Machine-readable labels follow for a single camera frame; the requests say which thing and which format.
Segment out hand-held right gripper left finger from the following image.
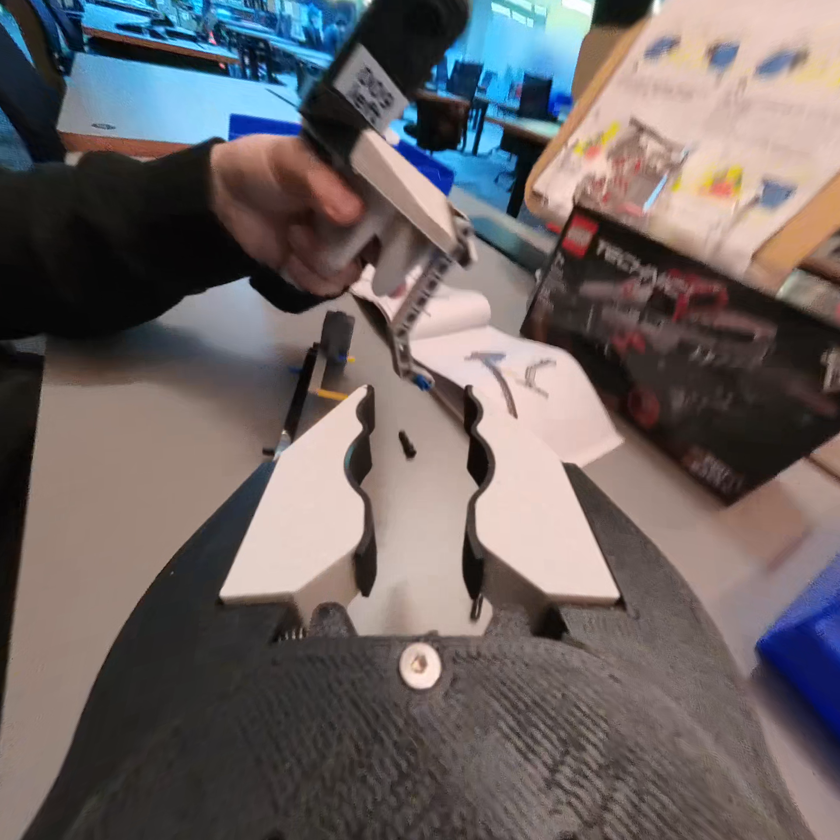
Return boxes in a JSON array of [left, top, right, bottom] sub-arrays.
[[218, 385, 379, 611]]

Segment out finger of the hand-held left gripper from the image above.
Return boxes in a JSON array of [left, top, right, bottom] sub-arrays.
[[369, 223, 437, 298], [350, 128, 478, 266]]

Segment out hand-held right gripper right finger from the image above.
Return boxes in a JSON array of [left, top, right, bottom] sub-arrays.
[[463, 386, 622, 623]]

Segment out grey angled toy beam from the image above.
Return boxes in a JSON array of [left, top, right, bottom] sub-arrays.
[[392, 220, 473, 385]]

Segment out person's left forearm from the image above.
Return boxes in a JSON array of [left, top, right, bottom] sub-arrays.
[[0, 138, 227, 342]]

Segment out black desk pad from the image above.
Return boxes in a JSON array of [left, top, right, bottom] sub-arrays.
[[472, 213, 559, 270]]

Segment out grey desk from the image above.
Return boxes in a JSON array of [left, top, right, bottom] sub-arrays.
[[0, 190, 840, 840]]

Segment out person's left hand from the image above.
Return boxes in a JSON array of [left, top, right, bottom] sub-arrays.
[[209, 133, 367, 298]]

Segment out dark grey toy block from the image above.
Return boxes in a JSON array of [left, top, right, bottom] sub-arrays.
[[320, 310, 357, 371]]

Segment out white instruction booklet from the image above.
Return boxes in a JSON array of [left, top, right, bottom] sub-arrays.
[[351, 262, 624, 468]]

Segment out rows of desks and chairs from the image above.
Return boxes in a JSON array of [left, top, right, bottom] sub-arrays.
[[85, 0, 572, 217]]

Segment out blue bin with marker label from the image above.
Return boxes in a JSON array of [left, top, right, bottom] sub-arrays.
[[228, 113, 455, 196]]

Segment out black printed toy box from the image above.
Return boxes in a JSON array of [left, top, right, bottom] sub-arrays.
[[520, 206, 840, 506]]

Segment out white table with wood edge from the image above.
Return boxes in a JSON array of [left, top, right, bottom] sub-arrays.
[[58, 52, 309, 158]]

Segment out blue plastic bin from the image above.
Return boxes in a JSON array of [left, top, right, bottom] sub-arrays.
[[755, 567, 840, 729]]

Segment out brown board with instruction sheets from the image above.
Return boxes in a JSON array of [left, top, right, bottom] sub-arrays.
[[525, 0, 840, 280]]

